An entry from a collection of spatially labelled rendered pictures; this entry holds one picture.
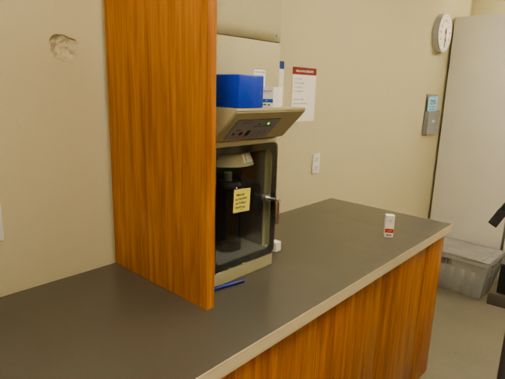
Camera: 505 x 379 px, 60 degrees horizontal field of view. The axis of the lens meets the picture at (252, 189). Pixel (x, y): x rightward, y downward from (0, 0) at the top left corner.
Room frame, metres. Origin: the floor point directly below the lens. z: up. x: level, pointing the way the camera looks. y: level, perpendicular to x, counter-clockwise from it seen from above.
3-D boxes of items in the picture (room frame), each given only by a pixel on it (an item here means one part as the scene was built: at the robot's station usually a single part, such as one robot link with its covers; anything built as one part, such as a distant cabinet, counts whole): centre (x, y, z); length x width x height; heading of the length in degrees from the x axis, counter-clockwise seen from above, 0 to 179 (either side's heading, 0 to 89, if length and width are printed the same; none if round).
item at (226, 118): (1.34, -0.01, 1.46); 0.32 x 0.11 x 0.10; 138
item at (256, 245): (1.37, 0.02, 1.19); 0.30 x 0.01 x 0.40; 138
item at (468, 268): (3.44, -1.73, 0.17); 0.60 x 0.42 x 0.33; 46
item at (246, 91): (1.27, 0.05, 1.56); 0.10 x 0.10 x 0.09; 48
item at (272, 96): (1.38, -0.05, 1.54); 0.05 x 0.05 x 0.06; 56
